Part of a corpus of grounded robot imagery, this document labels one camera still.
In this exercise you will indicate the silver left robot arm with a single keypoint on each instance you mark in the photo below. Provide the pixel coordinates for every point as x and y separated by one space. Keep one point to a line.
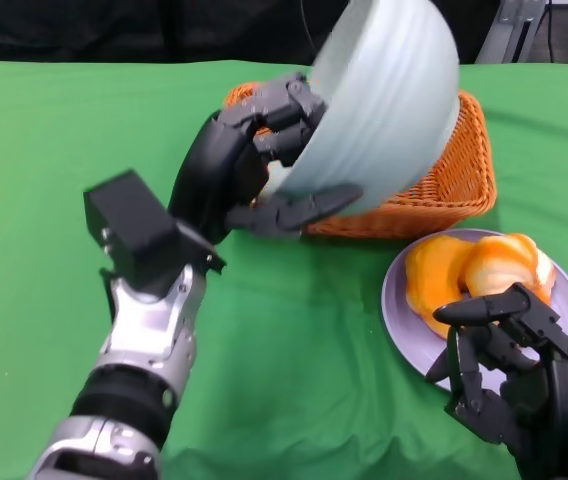
149 330

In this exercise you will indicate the striped croissant bread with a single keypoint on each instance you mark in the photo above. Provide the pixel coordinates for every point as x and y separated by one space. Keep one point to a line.
509 265

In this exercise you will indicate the grey metal stand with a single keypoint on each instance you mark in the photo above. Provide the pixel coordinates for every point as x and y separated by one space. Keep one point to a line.
509 30

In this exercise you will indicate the orange wicker basket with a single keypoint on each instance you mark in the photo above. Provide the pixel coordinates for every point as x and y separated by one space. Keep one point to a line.
464 185

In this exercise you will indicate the black cloth backdrop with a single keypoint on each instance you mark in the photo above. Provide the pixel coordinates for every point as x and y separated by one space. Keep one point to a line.
114 30

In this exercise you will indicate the lilac plate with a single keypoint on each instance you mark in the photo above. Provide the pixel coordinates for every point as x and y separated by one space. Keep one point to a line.
404 325

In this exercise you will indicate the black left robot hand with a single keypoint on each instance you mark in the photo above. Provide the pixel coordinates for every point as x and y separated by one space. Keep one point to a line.
214 170

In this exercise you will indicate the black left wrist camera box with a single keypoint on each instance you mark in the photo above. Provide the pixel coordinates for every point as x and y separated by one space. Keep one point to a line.
129 220

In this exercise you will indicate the pale green bowl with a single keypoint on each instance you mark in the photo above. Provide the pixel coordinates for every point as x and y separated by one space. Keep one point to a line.
389 100

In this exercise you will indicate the green tablecloth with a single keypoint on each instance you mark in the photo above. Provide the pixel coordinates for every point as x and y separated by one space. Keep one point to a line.
64 125

